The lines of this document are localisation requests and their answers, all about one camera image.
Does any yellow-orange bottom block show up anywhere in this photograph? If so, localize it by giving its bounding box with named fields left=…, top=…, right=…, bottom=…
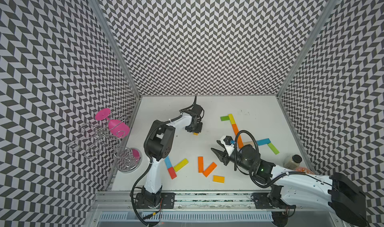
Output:
left=213, top=176, right=225, bottom=184

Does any orange diagonal block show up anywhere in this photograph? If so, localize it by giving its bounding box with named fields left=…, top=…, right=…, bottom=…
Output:
left=203, top=162, right=217, bottom=177

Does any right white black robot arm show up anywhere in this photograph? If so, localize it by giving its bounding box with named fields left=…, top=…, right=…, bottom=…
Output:
left=212, top=130, right=369, bottom=227

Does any silver wire glass rack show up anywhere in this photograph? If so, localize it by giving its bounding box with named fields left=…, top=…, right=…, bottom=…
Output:
left=65, top=115, right=128, bottom=159

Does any aluminium mounting rail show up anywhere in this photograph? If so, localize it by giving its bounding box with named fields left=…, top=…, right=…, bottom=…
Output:
left=92, top=190, right=340, bottom=213

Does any red small block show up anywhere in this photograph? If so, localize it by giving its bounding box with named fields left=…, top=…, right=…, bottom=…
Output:
left=168, top=167, right=177, bottom=180

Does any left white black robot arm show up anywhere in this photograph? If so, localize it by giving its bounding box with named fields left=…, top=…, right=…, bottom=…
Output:
left=130, top=96, right=204, bottom=209

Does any orange vertical block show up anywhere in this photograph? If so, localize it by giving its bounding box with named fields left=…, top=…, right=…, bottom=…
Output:
left=198, top=157, right=204, bottom=173

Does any yellow-green long block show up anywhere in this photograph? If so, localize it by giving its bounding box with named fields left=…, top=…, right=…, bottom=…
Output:
left=174, top=159, right=189, bottom=172

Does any yellow block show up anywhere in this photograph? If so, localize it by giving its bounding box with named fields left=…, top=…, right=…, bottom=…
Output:
left=228, top=114, right=236, bottom=125

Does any green long block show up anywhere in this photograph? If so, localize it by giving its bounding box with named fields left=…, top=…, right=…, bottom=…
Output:
left=268, top=143, right=280, bottom=155

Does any pink plastic wine glass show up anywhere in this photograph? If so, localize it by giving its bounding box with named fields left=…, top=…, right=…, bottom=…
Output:
left=95, top=108, right=130, bottom=139

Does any teal block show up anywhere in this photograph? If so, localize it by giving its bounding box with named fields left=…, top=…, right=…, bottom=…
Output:
left=257, top=139, right=271, bottom=146

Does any natural wood block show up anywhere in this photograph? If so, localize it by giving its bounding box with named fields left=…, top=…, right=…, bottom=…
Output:
left=243, top=142, right=255, bottom=147

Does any green small block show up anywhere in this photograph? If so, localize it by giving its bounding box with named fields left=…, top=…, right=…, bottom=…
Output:
left=220, top=116, right=230, bottom=122

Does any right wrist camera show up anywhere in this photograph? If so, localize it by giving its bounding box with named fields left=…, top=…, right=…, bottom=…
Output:
left=220, top=136, right=235, bottom=156

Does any orange patterned bowl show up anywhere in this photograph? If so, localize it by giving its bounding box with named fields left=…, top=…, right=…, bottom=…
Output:
left=295, top=167, right=315, bottom=175

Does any blue small block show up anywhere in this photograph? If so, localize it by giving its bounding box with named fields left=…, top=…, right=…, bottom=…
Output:
left=165, top=156, right=173, bottom=169

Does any small dark lidded jar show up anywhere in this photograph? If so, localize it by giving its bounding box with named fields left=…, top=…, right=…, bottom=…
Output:
left=283, top=155, right=303, bottom=170

